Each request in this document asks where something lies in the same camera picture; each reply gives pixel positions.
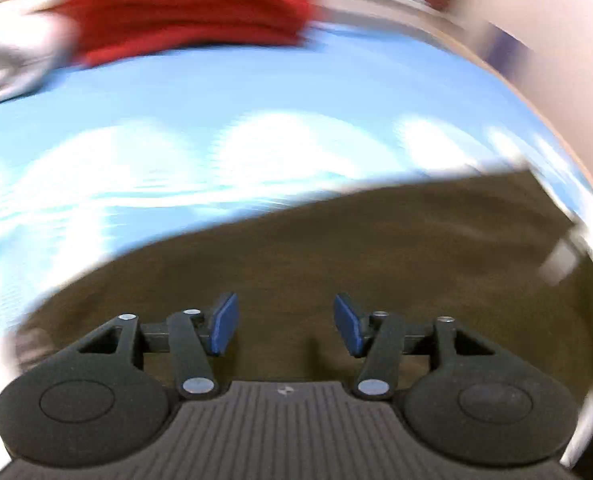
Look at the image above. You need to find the blue white patterned bedsheet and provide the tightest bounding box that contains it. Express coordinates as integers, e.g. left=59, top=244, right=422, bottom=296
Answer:
left=0, top=24, right=593, bottom=330

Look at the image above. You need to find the white folded blanket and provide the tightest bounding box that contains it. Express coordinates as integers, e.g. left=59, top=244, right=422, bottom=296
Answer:
left=0, top=12, right=77, bottom=103

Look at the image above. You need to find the red folded blanket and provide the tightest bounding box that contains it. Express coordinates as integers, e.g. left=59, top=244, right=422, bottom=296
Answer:
left=57, top=0, right=314, bottom=66

